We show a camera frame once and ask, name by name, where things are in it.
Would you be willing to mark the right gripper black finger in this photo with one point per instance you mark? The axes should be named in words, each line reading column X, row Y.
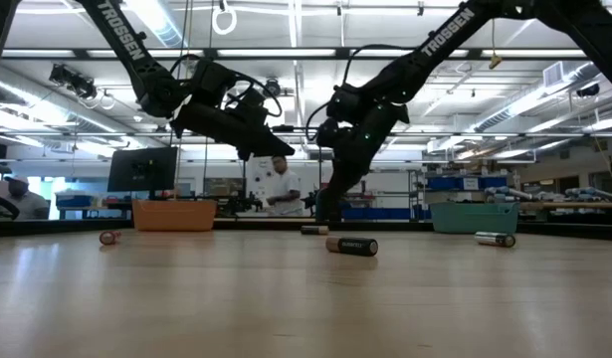
column 347, row 174

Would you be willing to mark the black curved chair armrest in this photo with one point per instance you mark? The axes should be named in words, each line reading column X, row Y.
column 4, row 201

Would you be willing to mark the silver Energizer AA battery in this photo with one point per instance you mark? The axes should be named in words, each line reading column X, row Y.
column 494, row 239

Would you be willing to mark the black copper Duracell AA battery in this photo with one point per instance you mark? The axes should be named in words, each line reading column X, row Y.
column 314, row 230
column 352, row 246

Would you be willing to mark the black office chair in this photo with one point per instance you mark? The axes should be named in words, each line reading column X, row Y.
column 329, row 211

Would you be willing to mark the teal plastic basket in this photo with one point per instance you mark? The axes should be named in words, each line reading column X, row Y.
column 474, row 218

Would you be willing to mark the person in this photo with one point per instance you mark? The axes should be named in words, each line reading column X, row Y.
column 285, row 191
column 24, row 201

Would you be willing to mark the black overhead camera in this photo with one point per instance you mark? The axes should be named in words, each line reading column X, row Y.
column 74, row 82

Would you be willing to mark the long blue storage bin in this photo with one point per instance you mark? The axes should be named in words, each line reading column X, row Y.
column 380, row 214

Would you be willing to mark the grey blue rolled bundle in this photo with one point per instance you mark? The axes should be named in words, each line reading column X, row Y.
column 591, row 193
column 507, row 193

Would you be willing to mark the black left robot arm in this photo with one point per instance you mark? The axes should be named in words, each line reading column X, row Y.
column 121, row 40

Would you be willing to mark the black aluminium rig frame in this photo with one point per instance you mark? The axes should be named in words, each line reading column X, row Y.
column 61, row 228

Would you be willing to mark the light wooden workbench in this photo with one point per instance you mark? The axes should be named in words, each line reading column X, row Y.
column 569, row 205

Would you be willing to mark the yellow hanging hook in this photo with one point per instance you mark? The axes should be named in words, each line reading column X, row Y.
column 494, row 62

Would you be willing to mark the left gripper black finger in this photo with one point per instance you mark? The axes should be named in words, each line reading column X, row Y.
column 247, row 153
column 236, row 131

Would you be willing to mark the white ceiling vent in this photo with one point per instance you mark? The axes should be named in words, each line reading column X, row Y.
column 553, row 74

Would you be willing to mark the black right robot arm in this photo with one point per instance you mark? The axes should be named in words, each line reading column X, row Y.
column 445, row 35

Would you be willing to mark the orange plastic basket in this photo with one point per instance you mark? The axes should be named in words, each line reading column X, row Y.
column 173, row 216

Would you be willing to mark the black monitor on stand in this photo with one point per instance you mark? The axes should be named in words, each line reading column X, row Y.
column 142, row 169

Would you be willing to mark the black red Energizer Max battery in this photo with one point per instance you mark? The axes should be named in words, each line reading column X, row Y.
column 109, row 237

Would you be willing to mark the black ceiling camera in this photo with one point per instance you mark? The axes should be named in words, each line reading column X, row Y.
column 588, row 90

